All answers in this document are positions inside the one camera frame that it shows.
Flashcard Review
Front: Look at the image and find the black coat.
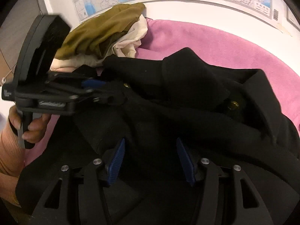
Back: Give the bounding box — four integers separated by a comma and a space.
16, 48, 299, 224

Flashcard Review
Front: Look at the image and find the cream white garment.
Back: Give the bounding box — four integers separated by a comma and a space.
50, 15, 148, 72

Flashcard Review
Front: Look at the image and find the pink bed sheet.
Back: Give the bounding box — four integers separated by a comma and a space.
23, 18, 300, 167

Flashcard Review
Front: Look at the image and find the white wall socket panel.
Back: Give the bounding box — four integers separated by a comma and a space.
286, 6, 300, 31

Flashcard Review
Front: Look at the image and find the mustard yellow garment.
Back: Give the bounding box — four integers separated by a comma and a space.
55, 3, 146, 60

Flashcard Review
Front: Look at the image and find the left hand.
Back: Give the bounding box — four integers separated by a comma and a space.
9, 105, 51, 144

